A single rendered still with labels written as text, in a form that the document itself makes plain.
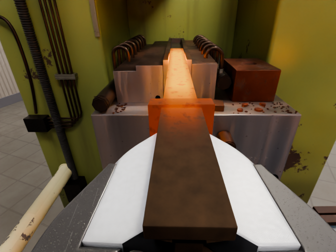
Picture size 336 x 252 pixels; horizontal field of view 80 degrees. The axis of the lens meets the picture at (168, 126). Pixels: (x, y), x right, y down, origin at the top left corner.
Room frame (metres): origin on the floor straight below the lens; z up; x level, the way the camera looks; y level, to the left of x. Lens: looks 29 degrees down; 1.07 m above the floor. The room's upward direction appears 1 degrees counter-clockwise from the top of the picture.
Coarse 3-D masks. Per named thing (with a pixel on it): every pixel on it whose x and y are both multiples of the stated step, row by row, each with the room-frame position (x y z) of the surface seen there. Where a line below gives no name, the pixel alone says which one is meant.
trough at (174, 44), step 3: (171, 39) 0.79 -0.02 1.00; (174, 39) 0.79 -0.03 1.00; (177, 39) 0.79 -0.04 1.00; (180, 39) 0.79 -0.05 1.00; (171, 42) 0.75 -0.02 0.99; (174, 42) 0.79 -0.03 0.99; (177, 42) 0.79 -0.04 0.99; (180, 42) 0.77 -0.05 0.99; (171, 45) 0.70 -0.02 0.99; (174, 45) 0.71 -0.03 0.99; (177, 45) 0.70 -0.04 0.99; (180, 45) 0.70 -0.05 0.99; (183, 48) 0.53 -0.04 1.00; (168, 57) 0.42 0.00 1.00; (168, 60) 0.40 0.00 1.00
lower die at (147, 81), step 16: (144, 48) 0.69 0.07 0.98; (160, 48) 0.61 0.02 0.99; (192, 48) 0.59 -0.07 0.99; (128, 64) 0.45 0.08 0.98; (144, 64) 0.40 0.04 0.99; (160, 64) 0.40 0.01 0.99; (192, 64) 0.39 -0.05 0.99; (208, 64) 0.39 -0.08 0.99; (128, 80) 0.39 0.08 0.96; (144, 80) 0.39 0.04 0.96; (160, 80) 0.39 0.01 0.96; (192, 80) 0.39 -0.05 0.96; (208, 80) 0.39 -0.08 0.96; (128, 96) 0.39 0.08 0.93; (144, 96) 0.39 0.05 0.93; (160, 96) 0.39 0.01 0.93; (208, 96) 0.39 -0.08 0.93
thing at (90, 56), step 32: (0, 0) 0.54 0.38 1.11; (32, 0) 0.54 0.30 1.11; (64, 0) 0.54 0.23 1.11; (96, 0) 0.55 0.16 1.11; (0, 32) 0.55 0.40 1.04; (64, 32) 0.54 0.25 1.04; (128, 32) 0.86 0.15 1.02; (32, 64) 0.54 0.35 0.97; (96, 64) 0.54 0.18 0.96; (64, 128) 0.54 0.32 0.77; (64, 160) 0.54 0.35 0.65; (96, 160) 0.54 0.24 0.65; (64, 192) 0.55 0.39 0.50
